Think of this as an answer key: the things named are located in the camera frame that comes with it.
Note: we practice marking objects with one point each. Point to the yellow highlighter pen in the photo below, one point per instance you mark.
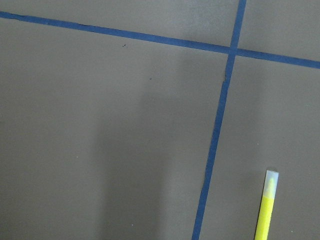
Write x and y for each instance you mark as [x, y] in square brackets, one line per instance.
[266, 205]

